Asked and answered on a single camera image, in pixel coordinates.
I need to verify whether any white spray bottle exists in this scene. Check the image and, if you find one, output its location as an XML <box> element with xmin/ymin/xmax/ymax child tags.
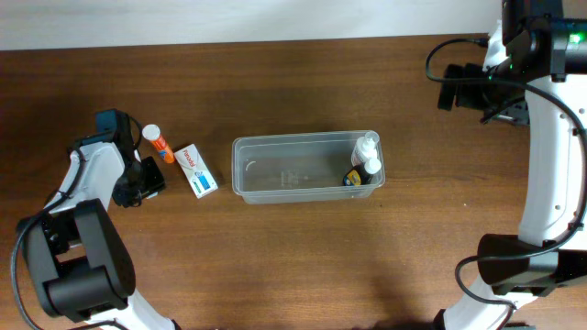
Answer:
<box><xmin>351</xmin><ymin>131</ymin><xmax>380</xmax><ymax>166</ymax></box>

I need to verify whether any dark bottle white cap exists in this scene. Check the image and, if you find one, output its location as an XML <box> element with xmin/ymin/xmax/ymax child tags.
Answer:
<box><xmin>342</xmin><ymin>158</ymin><xmax>382</xmax><ymax>186</ymax></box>

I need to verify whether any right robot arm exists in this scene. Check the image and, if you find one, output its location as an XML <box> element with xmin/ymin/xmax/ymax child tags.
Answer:
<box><xmin>432</xmin><ymin>0</ymin><xmax>586</xmax><ymax>329</ymax></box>

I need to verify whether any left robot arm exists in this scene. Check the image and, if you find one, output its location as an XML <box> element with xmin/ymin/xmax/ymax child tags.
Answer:
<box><xmin>10</xmin><ymin>109</ymin><xmax>178</xmax><ymax>330</ymax></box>

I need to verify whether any clear plastic container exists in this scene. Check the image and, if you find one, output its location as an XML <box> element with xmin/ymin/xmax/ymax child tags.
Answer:
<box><xmin>232</xmin><ymin>130</ymin><xmax>385</xmax><ymax>204</ymax></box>

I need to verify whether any orange effervescent tablet tube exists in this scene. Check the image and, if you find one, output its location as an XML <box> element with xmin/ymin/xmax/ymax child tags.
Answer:
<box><xmin>142</xmin><ymin>124</ymin><xmax>175</xmax><ymax>163</ymax></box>

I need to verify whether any white Panadol box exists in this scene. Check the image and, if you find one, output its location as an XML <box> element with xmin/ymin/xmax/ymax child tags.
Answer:
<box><xmin>174</xmin><ymin>144</ymin><xmax>218</xmax><ymax>199</ymax></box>

